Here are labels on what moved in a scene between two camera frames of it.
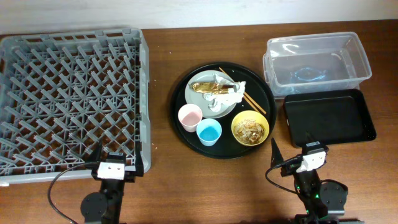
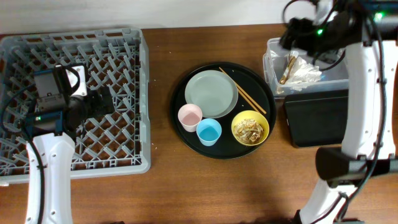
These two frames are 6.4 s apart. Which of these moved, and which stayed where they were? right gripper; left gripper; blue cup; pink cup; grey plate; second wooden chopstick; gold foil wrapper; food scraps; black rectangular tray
Moved: gold foil wrapper; right gripper; left gripper
Stayed: food scraps; blue cup; grey plate; black rectangular tray; second wooden chopstick; pink cup
